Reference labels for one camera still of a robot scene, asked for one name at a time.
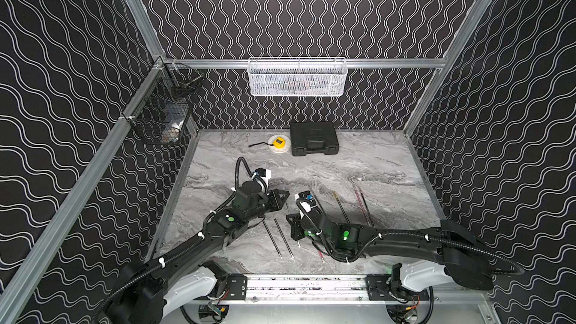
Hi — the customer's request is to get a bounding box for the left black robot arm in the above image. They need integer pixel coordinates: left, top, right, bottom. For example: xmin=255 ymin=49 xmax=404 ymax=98
xmin=90 ymin=180 xmax=290 ymax=323

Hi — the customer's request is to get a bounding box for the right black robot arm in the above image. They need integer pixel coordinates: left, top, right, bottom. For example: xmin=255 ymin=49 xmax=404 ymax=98
xmin=286 ymin=195 xmax=525 ymax=293

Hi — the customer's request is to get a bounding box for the yellow white tape measure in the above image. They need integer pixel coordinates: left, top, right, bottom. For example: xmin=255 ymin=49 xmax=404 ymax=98
xmin=248 ymin=134 xmax=291 ymax=154

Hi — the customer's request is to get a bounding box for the black plastic tool case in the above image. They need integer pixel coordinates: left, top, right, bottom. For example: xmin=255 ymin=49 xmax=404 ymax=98
xmin=289 ymin=121 xmax=340 ymax=157

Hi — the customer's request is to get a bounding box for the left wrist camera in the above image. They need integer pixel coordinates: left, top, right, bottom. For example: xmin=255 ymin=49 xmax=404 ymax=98
xmin=251 ymin=168 xmax=272 ymax=185

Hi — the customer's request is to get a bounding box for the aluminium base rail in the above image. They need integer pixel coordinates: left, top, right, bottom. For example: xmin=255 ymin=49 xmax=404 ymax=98
xmin=116 ymin=272 xmax=491 ymax=307

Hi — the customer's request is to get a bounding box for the white wire mesh basket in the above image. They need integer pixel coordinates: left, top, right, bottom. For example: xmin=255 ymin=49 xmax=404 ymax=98
xmin=247 ymin=57 xmax=348 ymax=98

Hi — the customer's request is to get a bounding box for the black wire basket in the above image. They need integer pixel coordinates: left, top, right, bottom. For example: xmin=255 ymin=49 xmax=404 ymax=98
xmin=121 ymin=57 xmax=206 ymax=146

